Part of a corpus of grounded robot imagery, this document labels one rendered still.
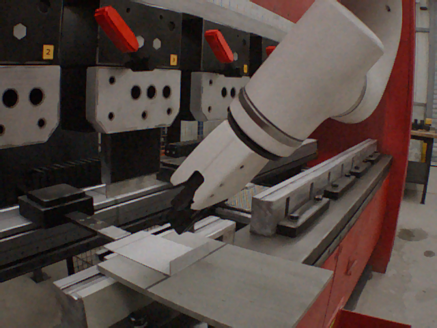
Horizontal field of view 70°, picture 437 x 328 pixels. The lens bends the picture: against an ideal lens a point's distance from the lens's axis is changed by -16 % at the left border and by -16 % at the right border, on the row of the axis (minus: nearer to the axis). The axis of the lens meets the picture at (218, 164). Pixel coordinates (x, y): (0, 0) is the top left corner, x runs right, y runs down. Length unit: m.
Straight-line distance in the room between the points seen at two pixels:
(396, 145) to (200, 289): 2.20
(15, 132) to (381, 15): 0.40
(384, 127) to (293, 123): 2.19
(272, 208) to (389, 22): 0.60
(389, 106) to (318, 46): 2.20
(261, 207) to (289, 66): 0.61
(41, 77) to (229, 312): 0.31
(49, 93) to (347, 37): 0.29
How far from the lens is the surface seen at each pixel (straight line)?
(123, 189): 0.52
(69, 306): 0.51
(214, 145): 0.37
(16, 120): 0.36
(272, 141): 0.35
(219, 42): 0.54
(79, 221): 0.64
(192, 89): 0.57
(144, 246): 0.54
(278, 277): 0.48
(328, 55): 0.33
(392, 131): 2.52
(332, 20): 0.33
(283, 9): 0.85
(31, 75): 0.37
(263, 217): 0.91
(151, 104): 0.48
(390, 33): 0.43
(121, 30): 0.39
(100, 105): 0.42
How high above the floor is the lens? 1.23
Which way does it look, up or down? 12 degrees down
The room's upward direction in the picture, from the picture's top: 2 degrees clockwise
